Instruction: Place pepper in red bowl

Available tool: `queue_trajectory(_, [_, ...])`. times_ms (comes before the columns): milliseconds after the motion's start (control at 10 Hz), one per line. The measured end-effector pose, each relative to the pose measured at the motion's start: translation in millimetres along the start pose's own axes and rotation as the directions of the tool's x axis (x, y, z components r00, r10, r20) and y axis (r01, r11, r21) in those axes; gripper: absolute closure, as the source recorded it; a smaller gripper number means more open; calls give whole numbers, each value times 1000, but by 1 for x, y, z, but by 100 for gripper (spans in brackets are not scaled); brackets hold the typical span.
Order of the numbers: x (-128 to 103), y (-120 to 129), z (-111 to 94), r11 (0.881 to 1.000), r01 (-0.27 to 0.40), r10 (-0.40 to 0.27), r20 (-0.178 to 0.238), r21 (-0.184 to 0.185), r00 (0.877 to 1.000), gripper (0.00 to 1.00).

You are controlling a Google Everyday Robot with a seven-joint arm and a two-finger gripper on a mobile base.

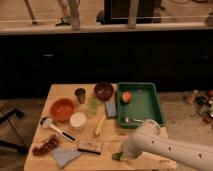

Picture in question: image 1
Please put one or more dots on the green pepper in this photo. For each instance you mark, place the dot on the green pepper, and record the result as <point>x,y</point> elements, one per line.
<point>117,156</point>

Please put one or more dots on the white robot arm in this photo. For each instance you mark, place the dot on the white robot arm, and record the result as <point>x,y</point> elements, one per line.
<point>146,138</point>

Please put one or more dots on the dark red bowl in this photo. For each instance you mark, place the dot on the dark red bowl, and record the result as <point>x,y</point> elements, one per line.
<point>103,91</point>

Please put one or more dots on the orange red bowl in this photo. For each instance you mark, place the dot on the orange red bowl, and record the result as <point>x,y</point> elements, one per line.
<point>62,109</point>

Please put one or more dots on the orange peach fruit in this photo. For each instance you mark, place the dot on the orange peach fruit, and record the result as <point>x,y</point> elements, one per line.
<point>126,97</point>

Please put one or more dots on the light green plastic cup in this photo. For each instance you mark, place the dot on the light green plastic cup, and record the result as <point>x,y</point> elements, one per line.
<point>93,105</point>

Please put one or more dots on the blue grey sponge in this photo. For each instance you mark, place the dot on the blue grey sponge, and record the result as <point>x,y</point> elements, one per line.
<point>110,109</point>

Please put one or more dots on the metal cup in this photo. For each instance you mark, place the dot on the metal cup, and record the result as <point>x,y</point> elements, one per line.
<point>81,95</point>

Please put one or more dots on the green plastic tray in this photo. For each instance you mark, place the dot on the green plastic tray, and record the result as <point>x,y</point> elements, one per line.
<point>144,104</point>

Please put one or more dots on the white round container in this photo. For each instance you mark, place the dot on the white round container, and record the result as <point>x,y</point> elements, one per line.
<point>78,121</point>

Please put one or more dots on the yellow banana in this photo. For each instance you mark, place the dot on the yellow banana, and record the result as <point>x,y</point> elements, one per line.
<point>97,130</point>

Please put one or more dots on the wooden block brush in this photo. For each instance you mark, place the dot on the wooden block brush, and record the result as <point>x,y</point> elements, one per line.
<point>90,146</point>

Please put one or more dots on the bunch of red grapes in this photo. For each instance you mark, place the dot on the bunch of red grapes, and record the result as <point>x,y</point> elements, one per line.
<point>51,143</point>

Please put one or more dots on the blue grey cloth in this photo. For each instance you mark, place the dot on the blue grey cloth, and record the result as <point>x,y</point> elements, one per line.
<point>65,156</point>

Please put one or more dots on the white black handled spatula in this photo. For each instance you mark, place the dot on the white black handled spatula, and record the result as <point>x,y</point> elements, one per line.
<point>47,122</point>

